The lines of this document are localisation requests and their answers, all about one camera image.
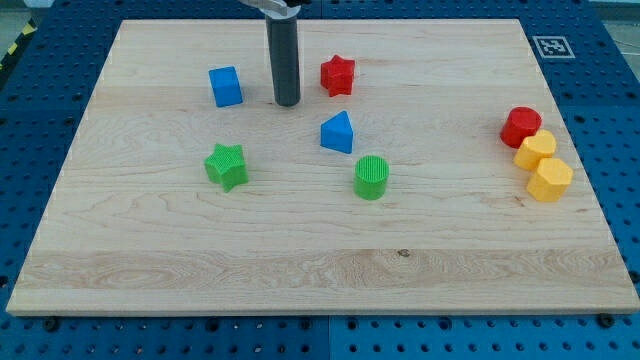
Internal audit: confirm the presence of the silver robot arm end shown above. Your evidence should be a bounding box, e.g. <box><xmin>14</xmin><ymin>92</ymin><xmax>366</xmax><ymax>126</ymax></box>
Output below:
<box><xmin>239</xmin><ymin>0</ymin><xmax>311</xmax><ymax>19</ymax></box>

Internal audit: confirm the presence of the green star block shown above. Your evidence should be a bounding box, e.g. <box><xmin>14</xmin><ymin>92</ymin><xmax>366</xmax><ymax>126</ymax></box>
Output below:
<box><xmin>204</xmin><ymin>143</ymin><xmax>249</xmax><ymax>193</ymax></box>

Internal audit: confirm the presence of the red star block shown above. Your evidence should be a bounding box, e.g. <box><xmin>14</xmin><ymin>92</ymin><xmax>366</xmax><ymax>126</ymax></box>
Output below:
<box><xmin>320</xmin><ymin>55</ymin><xmax>356</xmax><ymax>97</ymax></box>

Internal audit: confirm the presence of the blue triangle block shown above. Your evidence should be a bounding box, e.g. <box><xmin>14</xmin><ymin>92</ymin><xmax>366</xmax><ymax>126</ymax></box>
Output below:
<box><xmin>320</xmin><ymin>111</ymin><xmax>354</xmax><ymax>154</ymax></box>

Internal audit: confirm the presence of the green cylinder block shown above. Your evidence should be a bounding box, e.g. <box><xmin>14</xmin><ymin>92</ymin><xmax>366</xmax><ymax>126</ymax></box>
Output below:
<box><xmin>353</xmin><ymin>155</ymin><xmax>390</xmax><ymax>200</ymax></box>

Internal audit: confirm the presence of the light wooden board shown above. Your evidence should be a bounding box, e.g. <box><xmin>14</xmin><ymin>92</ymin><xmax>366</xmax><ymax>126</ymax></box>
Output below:
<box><xmin>7</xmin><ymin>19</ymin><xmax>639</xmax><ymax>317</ymax></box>

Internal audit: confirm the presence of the blue cube block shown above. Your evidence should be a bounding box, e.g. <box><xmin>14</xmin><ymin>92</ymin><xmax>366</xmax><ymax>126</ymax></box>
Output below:
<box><xmin>208</xmin><ymin>66</ymin><xmax>243</xmax><ymax>108</ymax></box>

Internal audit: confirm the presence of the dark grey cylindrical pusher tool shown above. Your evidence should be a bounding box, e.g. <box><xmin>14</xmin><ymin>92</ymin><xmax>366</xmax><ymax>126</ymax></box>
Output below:
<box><xmin>265</xmin><ymin>16</ymin><xmax>301</xmax><ymax>107</ymax></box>

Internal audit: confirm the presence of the red cylinder block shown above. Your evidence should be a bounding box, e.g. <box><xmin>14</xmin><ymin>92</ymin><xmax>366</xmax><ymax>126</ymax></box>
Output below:
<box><xmin>500</xmin><ymin>106</ymin><xmax>542</xmax><ymax>149</ymax></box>

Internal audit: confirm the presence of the yellow heart block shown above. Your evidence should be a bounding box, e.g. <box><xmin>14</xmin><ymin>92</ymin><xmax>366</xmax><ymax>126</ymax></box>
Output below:
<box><xmin>513</xmin><ymin>129</ymin><xmax>557</xmax><ymax>171</ymax></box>

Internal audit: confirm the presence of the yellow hexagon block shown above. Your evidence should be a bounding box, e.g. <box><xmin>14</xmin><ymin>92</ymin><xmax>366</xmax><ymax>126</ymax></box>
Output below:
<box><xmin>526</xmin><ymin>158</ymin><xmax>574</xmax><ymax>202</ymax></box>

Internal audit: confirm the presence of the white fiducial marker tag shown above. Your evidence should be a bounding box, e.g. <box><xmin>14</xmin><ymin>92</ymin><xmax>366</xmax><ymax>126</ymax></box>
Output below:
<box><xmin>533</xmin><ymin>35</ymin><xmax>575</xmax><ymax>59</ymax></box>

